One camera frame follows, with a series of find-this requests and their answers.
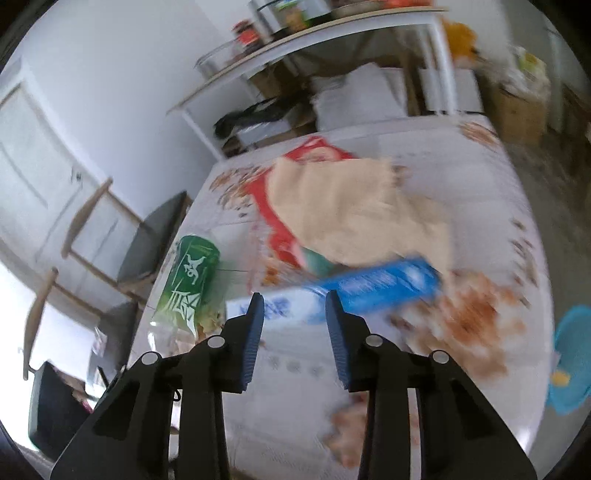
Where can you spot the wooden chair with black seat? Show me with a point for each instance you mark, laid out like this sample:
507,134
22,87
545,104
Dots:
152,240
117,332

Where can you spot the beige cloth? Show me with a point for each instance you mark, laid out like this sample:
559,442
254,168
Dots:
351,207

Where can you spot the white sack with green label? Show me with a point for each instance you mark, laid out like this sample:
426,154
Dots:
531,67

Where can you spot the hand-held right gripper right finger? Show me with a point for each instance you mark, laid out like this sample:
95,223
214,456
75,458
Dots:
341,341

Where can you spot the green snack bag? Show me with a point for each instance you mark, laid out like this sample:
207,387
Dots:
191,272

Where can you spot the grey box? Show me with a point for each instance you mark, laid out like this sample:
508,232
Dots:
258,136

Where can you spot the white desk with wooden top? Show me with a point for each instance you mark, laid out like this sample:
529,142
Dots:
323,34

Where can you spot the silver rice cooker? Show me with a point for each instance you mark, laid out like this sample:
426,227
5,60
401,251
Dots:
263,14

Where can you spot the yellow plastic bag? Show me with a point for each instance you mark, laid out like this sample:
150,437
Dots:
459,39

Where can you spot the small cardboard box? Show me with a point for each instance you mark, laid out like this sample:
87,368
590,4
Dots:
270,83

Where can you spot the white door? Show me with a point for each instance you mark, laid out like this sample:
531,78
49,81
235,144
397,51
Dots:
41,161

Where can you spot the brown cardboard box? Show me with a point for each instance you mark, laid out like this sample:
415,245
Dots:
517,113

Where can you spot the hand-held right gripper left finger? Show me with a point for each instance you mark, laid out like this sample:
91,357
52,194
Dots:
253,341

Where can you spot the blue and white box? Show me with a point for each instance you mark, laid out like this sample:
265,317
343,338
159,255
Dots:
383,284

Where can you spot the glass bowl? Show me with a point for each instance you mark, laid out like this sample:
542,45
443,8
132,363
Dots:
217,57

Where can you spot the blue plastic waste basket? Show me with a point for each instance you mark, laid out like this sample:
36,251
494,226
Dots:
575,337

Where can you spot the black bag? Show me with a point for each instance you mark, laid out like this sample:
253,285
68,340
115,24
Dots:
258,113

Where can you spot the dark chair seat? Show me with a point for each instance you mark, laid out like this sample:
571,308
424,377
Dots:
51,415

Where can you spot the red snack packet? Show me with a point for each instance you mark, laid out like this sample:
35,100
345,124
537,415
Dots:
263,198

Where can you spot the clear plastic bag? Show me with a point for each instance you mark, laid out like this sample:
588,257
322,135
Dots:
104,355

